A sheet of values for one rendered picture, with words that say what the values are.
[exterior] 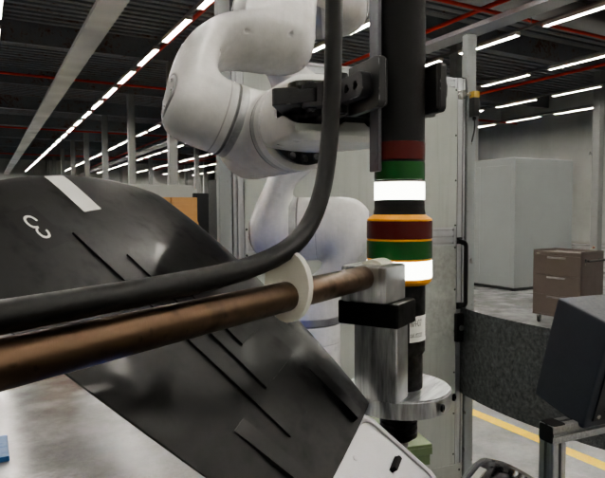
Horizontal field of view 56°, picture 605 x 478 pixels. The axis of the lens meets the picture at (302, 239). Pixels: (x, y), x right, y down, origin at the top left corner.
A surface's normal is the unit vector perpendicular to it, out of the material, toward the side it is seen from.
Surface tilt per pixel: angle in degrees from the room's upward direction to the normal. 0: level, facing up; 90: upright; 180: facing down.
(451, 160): 90
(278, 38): 124
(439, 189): 90
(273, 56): 141
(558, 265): 90
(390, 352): 90
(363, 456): 48
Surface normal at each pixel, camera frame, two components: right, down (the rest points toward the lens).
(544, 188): 0.49, 0.04
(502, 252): -0.87, 0.03
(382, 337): -0.53, 0.04
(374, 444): 0.51, -0.65
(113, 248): 0.61, -0.71
